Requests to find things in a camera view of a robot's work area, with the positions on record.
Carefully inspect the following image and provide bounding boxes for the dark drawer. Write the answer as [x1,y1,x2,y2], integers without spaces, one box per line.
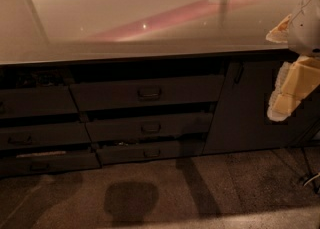
[0,123,90,150]
[96,139,205,165]
[70,75,224,111]
[0,152,100,178]
[0,86,77,119]
[86,113,213,142]

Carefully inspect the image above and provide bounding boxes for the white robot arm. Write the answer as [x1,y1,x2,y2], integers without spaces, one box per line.
[266,0,320,122]

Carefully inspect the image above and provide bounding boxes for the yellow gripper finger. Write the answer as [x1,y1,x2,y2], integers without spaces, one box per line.
[266,14,291,44]
[267,56,320,122]

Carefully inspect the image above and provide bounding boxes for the dark cabinet door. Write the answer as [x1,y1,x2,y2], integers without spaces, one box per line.
[204,61,320,154]

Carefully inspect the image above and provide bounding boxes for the white cable on floor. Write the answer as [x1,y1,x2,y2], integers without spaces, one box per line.
[302,172,320,187]

